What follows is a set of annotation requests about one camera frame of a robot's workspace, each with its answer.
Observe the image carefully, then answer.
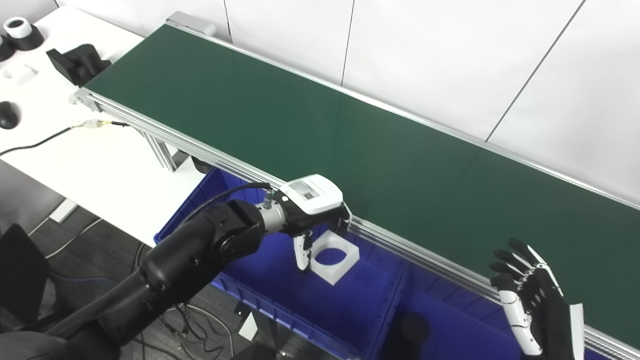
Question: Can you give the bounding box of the white square part round hole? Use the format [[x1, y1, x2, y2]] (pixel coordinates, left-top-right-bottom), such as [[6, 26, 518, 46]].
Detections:
[[309, 230, 360, 286]]

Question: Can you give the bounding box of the white ring part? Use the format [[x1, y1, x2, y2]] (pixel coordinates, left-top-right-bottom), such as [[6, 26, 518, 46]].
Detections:
[[3, 16, 32, 39]]

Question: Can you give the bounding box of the black cable white connector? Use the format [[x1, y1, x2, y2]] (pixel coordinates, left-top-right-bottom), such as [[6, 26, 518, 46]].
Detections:
[[0, 119, 132, 157]]

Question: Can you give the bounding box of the blue plastic bin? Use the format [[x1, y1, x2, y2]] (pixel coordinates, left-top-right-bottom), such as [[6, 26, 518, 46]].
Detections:
[[153, 167, 407, 360], [370, 264, 613, 360]]

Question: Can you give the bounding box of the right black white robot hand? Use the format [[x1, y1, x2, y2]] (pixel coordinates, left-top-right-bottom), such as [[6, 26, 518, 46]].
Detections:
[[489, 238, 586, 360]]

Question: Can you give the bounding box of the green conveyor belt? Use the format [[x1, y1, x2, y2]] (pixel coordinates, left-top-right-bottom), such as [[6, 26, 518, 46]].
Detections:
[[70, 11, 640, 360], [84, 24, 640, 333]]

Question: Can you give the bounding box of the black chair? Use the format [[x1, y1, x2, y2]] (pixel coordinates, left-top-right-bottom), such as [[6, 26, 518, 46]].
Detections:
[[0, 223, 103, 333]]

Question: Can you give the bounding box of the black dome part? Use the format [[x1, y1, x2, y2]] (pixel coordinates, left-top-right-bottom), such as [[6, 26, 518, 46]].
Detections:
[[0, 101, 20, 130]]

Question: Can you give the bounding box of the white table leg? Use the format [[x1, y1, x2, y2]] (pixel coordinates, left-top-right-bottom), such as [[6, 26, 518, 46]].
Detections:
[[48, 198, 79, 224]]

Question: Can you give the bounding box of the black roller under conveyor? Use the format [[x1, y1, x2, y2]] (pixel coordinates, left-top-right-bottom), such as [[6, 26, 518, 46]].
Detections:
[[191, 155, 215, 175]]

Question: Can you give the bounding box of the black white cylinder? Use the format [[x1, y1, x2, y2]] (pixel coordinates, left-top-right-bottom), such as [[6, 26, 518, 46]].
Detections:
[[2, 22, 45, 52]]

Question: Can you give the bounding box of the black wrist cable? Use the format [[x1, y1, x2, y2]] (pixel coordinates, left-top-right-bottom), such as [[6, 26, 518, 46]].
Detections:
[[179, 181, 277, 223]]

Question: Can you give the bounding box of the black angular block part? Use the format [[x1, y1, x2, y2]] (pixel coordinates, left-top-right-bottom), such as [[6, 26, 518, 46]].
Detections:
[[46, 43, 112, 87]]

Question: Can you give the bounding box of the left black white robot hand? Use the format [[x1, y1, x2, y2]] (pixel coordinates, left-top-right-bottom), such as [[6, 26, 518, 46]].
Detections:
[[277, 174, 354, 273]]

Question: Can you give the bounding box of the grey floor cable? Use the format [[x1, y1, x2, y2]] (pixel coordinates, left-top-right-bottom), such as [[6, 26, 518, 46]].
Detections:
[[27, 215, 104, 261]]

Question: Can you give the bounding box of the aluminium conveyor leg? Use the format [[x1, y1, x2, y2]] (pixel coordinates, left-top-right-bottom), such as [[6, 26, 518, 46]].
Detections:
[[141, 130, 189, 174]]

